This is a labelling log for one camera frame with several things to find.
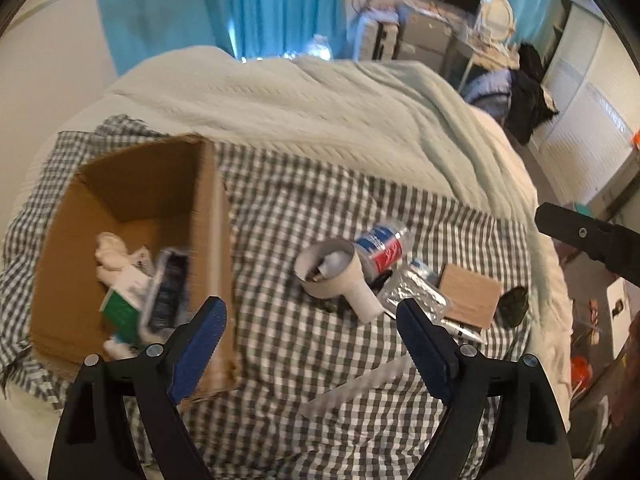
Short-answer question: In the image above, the white bedding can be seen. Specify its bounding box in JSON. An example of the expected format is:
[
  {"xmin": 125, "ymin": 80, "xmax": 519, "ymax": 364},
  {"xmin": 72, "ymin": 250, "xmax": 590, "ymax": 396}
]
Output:
[{"xmin": 467, "ymin": 107, "xmax": 576, "ymax": 426}]

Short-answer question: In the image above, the blue white garment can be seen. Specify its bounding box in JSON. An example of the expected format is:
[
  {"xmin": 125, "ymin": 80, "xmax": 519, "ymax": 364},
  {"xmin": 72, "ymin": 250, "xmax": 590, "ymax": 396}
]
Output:
[{"xmin": 461, "ymin": 69, "xmax": 517, "ymax": 122}]

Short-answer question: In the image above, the grey white checked cloth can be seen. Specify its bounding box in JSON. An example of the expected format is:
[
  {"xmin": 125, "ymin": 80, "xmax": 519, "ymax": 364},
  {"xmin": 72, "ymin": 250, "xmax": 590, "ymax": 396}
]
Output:
[{"xmin": 0, "ymin": 114, "xmax": 540, "ymax": 480}]

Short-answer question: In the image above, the green white carton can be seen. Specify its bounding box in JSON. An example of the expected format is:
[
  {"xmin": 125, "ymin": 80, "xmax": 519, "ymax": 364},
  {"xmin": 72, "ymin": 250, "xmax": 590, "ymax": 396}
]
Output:
[{"xmin": 99, "ymin": 265, "xmax": 152, "ymax": 342}]

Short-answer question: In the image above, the crumpled white cloth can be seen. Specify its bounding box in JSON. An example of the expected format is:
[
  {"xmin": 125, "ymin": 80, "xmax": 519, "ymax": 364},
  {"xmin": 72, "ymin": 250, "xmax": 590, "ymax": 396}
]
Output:
[{"xmin": 94, "ymin": 231, "xmax": 152, "ymax": 287}]

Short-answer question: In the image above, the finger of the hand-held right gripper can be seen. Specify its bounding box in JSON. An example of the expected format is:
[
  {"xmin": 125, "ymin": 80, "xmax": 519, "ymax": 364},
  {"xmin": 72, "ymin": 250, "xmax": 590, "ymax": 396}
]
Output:
[{"xmin": 534, "ymin": 202, "xmax": 640, "ymax": 288}]

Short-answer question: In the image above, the silver foil packet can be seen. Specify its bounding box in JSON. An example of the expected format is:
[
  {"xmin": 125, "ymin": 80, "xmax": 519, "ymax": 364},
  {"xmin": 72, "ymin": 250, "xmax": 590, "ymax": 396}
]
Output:
[{"xmin": 377, "ymin": 259, "xmax": 452, "ymax": 325}]

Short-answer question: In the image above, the pile of dark clothes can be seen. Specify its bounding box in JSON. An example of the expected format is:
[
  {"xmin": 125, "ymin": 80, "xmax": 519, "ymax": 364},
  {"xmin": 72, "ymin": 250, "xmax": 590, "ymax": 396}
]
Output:
[{"xmin": 509, "ymin": 42, "xmax": 562, "ymax": 147}]

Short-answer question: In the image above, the round white mirror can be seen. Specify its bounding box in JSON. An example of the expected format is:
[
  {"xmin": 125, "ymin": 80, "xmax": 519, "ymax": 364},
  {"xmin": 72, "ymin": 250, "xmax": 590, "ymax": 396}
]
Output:
[{"xmin": 482, "ymin": 0, "xmax": 516, "ymax": 47}]

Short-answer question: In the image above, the grey cabinet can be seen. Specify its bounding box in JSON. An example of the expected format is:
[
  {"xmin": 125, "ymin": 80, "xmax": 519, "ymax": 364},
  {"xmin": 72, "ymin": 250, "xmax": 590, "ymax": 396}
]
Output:
[{"xmin": 399, "ymin": 6, "xmax": 455, "ymax": 70}]

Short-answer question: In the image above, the white tube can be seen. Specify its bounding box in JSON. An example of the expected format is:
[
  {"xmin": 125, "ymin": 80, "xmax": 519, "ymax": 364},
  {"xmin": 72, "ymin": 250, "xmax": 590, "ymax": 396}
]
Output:
[{"xmin": 345, "ymin": 280, "xmax": 389, "ymax": 322}]

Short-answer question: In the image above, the white plastic strip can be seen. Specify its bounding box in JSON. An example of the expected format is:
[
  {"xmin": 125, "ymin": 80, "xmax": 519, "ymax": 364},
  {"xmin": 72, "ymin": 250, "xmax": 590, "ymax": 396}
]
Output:
[{"xmin": 299, "ymin": 357, "xmax": 409, "ymax": 419}]

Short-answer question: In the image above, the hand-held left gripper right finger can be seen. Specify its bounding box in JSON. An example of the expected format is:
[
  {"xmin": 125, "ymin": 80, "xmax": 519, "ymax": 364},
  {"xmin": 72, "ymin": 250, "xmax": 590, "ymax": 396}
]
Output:
[{"xmin": 396, "ymin": 298, "xmax": 573, "ymax": 480}]

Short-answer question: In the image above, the brown cardboard box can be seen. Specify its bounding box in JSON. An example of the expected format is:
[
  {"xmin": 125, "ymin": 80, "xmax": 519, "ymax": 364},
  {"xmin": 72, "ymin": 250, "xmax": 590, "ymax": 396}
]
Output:
[{"xmin": 31, "ymin": 133, "xmax": 242, "ymax": 402}]

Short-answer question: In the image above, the pale green knitted blanket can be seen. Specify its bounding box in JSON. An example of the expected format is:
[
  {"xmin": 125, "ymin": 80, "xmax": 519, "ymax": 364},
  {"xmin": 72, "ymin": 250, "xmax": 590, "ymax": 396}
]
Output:
[{"xmin": 106, "ymin": 54, "xmax": 557, "ymax": 261}]

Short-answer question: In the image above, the plastic bottle red blue label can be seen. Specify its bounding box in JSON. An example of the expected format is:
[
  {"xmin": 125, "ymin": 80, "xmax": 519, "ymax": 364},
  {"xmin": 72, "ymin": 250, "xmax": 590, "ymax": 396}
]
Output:
[{"xmin": 352, "ymin": 219, "xmax": 414, "ymax": 282}]

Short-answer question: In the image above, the flat brown cardboard piece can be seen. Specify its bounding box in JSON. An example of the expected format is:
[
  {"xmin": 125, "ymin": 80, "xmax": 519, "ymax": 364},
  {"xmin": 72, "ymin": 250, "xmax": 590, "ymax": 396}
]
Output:
[{"xmin": 437, "ymin": 263, "xmax": 504, "ymax": 331}]

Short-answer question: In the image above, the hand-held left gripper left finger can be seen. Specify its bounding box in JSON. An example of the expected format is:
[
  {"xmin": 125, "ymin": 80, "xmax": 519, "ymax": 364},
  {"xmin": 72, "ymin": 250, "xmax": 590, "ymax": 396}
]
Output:
[{"xmin": 47, "ymin": 296, "xmax": 228, "ymax": 480}]

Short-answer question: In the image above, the white wardrobe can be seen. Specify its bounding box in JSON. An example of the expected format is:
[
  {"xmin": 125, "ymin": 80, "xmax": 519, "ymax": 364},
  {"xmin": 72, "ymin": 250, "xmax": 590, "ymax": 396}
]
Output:
[{"xmin": 529, "ymin": 0, "xmax": 640, "ymax": 213}]

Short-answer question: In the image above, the white tape roll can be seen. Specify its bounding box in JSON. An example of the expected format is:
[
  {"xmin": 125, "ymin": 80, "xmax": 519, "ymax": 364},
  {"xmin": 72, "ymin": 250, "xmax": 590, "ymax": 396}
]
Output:
[{"xmin": 293, "ymin": 239, "xmax": 365, "ymax": 300}]

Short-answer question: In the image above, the small dark object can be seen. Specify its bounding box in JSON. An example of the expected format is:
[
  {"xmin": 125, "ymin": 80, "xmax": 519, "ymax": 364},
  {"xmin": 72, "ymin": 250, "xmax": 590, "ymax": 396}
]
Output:
[{"xmin": 499, "ymin": 285, "xmax": 530, "ymax": 329}]

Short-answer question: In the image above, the clear water bottle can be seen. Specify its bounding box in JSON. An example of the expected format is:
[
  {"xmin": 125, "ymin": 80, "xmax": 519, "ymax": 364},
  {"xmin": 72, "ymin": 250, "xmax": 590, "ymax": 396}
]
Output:
[{"xmin": 305, "ymin": 35, "xmax": 334, "ymax": 62}]

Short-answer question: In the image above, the dark blue packet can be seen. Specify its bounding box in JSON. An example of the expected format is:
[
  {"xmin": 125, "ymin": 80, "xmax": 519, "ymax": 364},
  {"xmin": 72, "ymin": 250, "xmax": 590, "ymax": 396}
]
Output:
[{"xmin": 140, "ymin": 247, "xmax": 194, "ymax": 335}]

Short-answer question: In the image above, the silver pen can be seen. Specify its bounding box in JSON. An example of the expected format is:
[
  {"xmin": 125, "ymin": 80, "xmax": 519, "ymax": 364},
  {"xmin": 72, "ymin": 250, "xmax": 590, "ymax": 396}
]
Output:
[{"xmin": 442, "ymin": 321, "xmax": 489, "ymax": 345}]

